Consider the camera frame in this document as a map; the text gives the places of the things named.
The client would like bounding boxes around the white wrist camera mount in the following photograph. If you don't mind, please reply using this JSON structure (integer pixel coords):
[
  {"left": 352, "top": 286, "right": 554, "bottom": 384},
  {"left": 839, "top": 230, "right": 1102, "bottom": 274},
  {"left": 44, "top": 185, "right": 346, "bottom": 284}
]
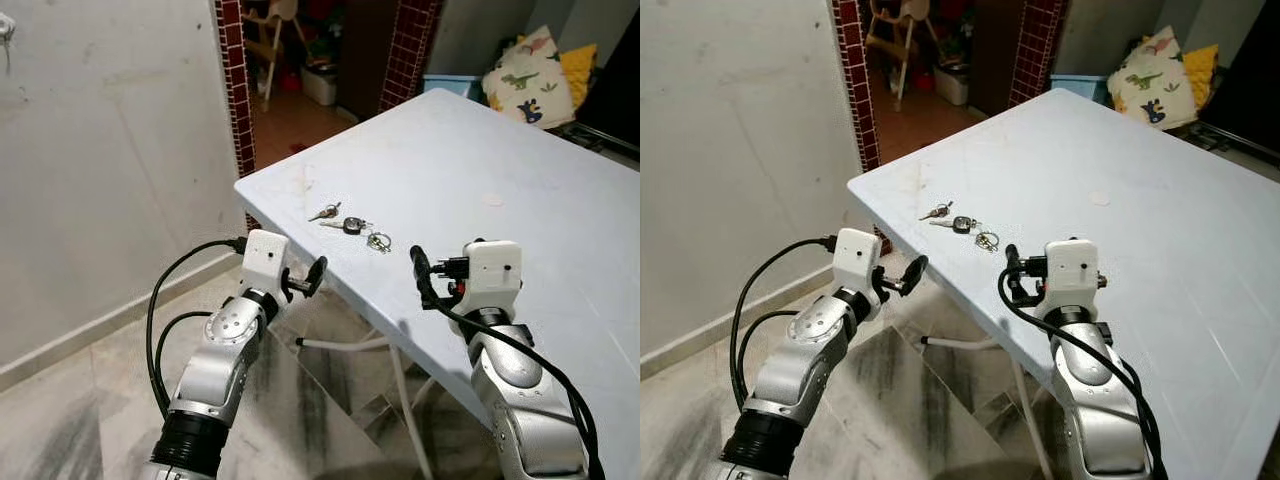
[
  {"left": 1043, "top": 238, "right": 1102, "bottom": 309},
  {"left": 462, "top": 240, "right": 524, "bottom": 313},
  {"left": 240, "top": 229, "right": 292, "bottom": 297},
  {"left": 832, "top": 228, "right": 884, "bottom": 297}
]

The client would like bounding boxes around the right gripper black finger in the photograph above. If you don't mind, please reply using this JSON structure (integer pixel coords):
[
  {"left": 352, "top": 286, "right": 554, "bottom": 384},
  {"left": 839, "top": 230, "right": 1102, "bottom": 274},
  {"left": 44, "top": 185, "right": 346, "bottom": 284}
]
[
  {"left": 1003, "top": 243, "right": 1026, "bottom": 301},
  {"left": 410, "top": 247, "right": 435, "bottom": 301}
]

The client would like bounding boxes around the key bunch with black fob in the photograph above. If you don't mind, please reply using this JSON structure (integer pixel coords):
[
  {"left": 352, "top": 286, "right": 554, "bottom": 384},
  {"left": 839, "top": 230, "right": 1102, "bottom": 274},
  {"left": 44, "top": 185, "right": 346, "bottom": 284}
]
[
  {"left": 920, "top": 201, "right": 1001, "bottom": 253},
  {"left": 308, "top": 203, "right": 393, "bottom": 254}
]

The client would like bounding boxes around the yellow pillow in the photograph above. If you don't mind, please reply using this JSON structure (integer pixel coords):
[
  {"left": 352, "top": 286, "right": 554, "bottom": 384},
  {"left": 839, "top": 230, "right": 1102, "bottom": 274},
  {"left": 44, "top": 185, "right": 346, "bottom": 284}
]
[
  {"left": 1183, "top": 43, "right": 1222, "bottom": 111},
  {"left": 558, "top": 43, "right": 599, "bottom": 109}
]

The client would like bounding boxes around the wooden high chair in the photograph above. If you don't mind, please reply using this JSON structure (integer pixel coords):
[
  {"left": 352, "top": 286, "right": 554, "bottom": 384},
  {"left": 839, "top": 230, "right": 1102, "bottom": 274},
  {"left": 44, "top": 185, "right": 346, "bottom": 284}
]
[
  {"left": 243, "top": 0, "right": 307, "bottom": 111},
  {"left": 865, "top": 0, "right": 927, "bottom": 111}
]

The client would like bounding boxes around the dinosaur print pillow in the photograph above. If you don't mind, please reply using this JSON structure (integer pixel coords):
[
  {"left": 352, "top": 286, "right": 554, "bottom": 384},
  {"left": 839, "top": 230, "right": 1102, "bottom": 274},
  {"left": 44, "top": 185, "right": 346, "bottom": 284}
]
[
  {"left": 1107, "top": 27, "right": 1199, "bottom": 129},
  {"left": 483, "top": 27, "right": 577, "bottom": 129}
]

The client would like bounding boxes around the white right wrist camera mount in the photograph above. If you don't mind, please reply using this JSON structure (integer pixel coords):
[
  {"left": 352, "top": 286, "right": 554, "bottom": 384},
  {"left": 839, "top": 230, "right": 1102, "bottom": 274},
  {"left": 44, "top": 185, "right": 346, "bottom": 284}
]
[
  {"left": 462, "top": 240, "right": 524, "bottom": 313},
  {"left": 1043, "top": 238, "right": 1102, "bottom": 309}
]

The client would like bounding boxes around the dark cabinet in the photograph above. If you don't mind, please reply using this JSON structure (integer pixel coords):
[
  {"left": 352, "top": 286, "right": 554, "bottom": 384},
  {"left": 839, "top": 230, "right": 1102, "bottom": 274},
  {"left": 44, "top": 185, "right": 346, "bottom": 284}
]
[
  {"left": 575, "top": 8, "right": 641, "bottom": 166},
  {"left": 1197, "top": 0, "right": 1280, "bottom": 167}
]

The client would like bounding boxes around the light blue plastic bin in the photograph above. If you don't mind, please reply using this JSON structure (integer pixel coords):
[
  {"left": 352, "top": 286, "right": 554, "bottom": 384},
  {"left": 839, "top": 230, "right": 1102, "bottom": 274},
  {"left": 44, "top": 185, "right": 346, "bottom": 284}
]
[
  {"left": 1050, "top": 73, "right": 1109, "bottom": 101},
  {"left": 423, "top": 73, "right": 487, "bottom": 101}
]

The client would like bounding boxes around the white plastic folding table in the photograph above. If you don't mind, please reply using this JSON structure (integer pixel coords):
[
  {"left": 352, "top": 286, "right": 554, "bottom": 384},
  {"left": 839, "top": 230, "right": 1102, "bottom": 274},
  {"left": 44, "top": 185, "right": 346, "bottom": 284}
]
[
  {"left": 235, "top": 88, "right": 641, "bottom": 480},
  {"left": 847, "top": 88, "right": 1280, "bottom": 480}
]

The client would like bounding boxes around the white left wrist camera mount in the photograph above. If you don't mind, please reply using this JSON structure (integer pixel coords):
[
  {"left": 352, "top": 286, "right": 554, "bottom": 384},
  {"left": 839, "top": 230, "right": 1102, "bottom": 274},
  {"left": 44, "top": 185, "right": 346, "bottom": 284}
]
[
  {"left": 832, "top": 228, "right": 884, "bottom": 297},
  {"left": 240, "top": 229, "right": 292, "bottom": 297}
]

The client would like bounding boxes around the white storage box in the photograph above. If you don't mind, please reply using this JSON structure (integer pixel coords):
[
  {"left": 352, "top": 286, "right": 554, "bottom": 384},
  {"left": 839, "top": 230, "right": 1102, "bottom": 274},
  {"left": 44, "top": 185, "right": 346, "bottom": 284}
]
[
  {"left": 300, "top": 65, "right": 339, "bottom": 107},
  {"left": 935, "top": 65, "right": 970, "bottom": 107}
]

